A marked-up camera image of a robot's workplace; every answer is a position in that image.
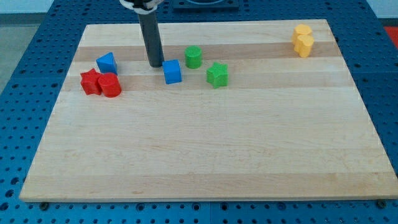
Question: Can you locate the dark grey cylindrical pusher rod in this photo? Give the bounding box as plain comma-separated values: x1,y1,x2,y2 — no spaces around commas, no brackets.
138,12,164,68

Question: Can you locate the white rod mount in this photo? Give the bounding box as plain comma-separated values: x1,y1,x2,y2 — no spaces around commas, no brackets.
119,0,163,14

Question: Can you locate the blue triangle block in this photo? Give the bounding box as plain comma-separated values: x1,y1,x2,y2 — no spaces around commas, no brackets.
96,52,118,75

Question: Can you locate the blue cube block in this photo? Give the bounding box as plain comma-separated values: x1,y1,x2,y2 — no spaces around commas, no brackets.
162,60,182,85

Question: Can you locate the green cylinder block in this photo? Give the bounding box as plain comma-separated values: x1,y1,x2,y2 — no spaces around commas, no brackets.
184,45,202,69

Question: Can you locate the red cylinder block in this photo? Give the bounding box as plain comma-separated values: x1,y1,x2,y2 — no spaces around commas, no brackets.
98,72,122,98

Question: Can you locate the red star block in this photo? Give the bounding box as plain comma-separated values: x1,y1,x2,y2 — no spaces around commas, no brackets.
80,68,102,95

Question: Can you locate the green star block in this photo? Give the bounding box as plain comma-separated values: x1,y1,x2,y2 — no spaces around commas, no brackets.
206,62,229,89

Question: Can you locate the wooden board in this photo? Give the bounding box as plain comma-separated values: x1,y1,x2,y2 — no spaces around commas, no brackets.
20,19,397,202

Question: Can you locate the yellow hexagon block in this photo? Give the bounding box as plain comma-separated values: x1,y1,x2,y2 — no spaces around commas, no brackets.
292,24,312,45

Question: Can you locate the yellow heart block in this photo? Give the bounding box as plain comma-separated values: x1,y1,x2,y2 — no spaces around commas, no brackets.
294,35,315,58

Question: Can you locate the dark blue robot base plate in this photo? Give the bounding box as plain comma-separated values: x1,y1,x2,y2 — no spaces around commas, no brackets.
170,0,239,11

